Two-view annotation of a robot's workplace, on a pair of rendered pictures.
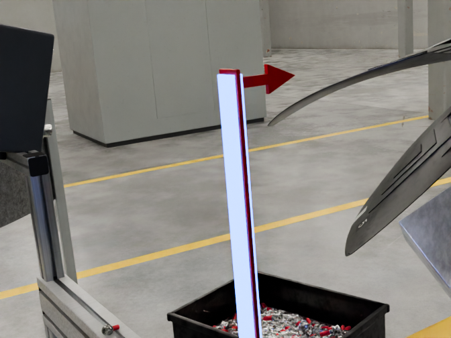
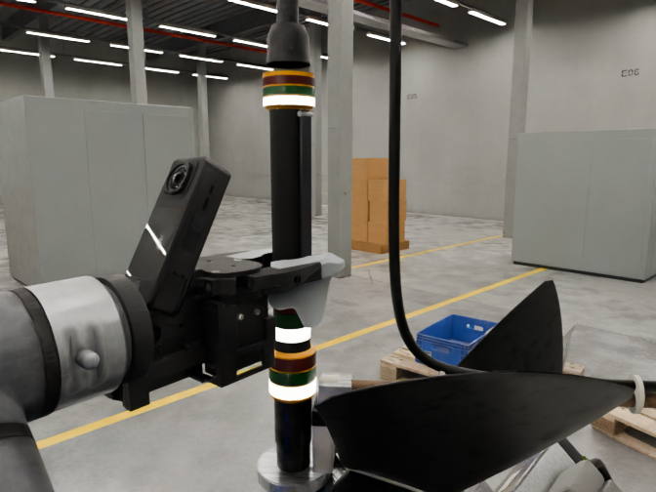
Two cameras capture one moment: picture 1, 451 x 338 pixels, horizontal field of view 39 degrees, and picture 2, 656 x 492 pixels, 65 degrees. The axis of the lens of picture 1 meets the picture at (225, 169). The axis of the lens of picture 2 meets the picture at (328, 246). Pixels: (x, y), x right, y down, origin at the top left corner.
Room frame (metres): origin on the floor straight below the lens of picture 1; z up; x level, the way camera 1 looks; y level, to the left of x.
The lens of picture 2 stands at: (0.25, -0.20, 1.57)
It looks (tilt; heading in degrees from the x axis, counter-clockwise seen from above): 10 degrees down; 343
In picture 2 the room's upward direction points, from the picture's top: straight up
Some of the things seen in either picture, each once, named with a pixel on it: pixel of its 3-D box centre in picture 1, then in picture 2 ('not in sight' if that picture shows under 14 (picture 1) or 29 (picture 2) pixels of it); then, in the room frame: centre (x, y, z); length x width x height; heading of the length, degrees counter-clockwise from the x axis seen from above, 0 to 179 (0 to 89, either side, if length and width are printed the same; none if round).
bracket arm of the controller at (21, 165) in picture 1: (16, 155); not in sight; (1.03, 0.34, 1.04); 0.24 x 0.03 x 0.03; 32
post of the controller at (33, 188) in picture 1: (43, 216); not in sight; (0.94, 0.28, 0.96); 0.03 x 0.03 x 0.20; 32
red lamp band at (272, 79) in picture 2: not in sight; (288, 83); (0.68, -0.30, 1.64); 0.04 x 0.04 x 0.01
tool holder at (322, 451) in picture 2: not in sight; (304, 427); (0.68, -0.31, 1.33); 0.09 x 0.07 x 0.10; 67
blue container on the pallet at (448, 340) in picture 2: not in sight; (458, 342); (3.37, -2.17, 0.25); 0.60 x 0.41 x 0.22; 124
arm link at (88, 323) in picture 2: not in sight; (75, 341); (0.58, -0.14, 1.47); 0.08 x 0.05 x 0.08; 32
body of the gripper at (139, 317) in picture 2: not in sight; (187, 320); (0.62, -0.21, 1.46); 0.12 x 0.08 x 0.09; 122
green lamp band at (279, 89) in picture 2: not in sight; (288, 93); (0.68, -0.30, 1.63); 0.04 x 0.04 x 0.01
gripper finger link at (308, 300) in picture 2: not in sight; (312, 293); (0.65, -0.32, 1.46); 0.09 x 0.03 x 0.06; 112
